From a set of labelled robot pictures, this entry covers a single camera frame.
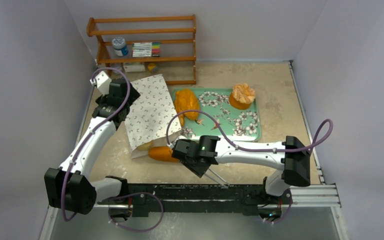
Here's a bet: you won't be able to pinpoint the long orange fake baguette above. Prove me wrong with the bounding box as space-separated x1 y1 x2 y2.
148 146 179 163

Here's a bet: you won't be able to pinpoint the white patterned paper bag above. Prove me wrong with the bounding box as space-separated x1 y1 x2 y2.
124 74 182 159

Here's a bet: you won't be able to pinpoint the orange braided fake bread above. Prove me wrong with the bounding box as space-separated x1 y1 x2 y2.
178 114 185 127

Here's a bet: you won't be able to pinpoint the metal tongs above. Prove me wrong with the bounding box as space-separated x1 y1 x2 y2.
203 168 230 189

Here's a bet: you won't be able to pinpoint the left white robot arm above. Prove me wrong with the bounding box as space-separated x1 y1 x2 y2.
44 77 140 215

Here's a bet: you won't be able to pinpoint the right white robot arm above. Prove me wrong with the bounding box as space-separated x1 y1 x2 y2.
168 135 311 204

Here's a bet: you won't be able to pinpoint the pale yellow fake bun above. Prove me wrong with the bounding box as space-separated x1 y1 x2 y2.
136 140 154 152

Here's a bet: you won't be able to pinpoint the small clear jar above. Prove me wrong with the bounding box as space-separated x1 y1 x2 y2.
111 63 123 75

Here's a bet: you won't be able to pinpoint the white small box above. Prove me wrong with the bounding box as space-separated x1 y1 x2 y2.
122 62 146 73

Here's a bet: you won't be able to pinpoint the green floral tray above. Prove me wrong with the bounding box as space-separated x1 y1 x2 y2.
181 87 262 142

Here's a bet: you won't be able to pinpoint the yellow grey sharpener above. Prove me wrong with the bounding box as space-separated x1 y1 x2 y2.
147 62 159 73

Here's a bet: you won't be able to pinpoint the blue lidded jar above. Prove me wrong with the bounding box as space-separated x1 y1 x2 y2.
111 37 129 57

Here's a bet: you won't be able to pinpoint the pack of coloured markers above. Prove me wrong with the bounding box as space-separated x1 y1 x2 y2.
132 41 161 58

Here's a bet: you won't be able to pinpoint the wooden shelf rack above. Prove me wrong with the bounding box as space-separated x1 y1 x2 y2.
86 14 197 86

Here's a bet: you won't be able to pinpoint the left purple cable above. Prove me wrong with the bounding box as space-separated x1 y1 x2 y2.
60 67 132 223

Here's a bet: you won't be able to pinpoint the purple cable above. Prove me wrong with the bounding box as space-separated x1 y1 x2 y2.
60 67 132 223
165 109 334 224

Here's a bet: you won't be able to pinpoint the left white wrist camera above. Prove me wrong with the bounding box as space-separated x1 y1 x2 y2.
89 70 112 95

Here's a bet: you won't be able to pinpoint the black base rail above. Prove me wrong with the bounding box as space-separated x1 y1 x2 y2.
98 183 292 218

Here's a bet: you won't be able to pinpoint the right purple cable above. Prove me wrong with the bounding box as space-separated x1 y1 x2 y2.
165 109 334 224

